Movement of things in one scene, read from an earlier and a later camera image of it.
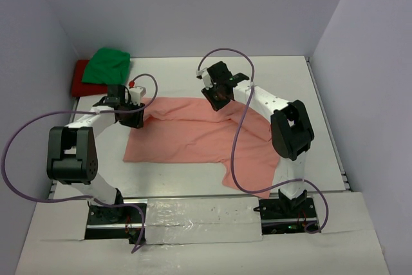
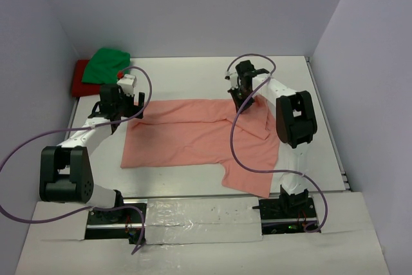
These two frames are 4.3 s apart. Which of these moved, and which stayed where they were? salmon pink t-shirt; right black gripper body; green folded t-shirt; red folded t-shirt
Moved: right black gripper body
Stayed: green folded t-shirt; salmon pink t-shirt; red folded t-shirt
